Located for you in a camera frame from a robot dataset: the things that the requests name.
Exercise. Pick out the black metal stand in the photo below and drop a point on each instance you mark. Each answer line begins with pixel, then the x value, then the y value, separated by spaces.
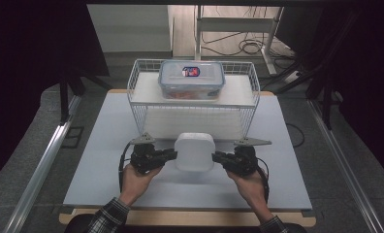
pixel 326 71
pixel 65 93

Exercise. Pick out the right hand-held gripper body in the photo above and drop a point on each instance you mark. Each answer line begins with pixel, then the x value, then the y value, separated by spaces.
pixel 241 160

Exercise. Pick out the white cabinet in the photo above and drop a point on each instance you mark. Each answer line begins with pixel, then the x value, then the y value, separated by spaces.
pixel 130 29

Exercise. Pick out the clear container with blue lid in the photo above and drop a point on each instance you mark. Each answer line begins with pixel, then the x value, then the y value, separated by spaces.
pixel 191 79

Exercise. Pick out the person's right hand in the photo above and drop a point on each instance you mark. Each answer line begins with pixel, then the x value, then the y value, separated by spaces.
pixel 249 191

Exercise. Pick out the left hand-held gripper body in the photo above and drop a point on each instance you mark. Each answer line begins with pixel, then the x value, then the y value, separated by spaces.
pixel 144 157

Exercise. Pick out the white opaque plastic container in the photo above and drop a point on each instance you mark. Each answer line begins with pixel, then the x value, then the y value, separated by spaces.
pixel 195 152

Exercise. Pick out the person's left hand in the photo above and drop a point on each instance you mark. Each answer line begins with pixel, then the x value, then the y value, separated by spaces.
pixel 135 184

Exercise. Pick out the aluminium rail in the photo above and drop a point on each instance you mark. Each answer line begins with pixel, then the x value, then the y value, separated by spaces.
pixel 345 168
pixel 41 168

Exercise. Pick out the white metal desk frame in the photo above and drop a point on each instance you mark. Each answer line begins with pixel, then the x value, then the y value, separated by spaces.
pixel 238 24

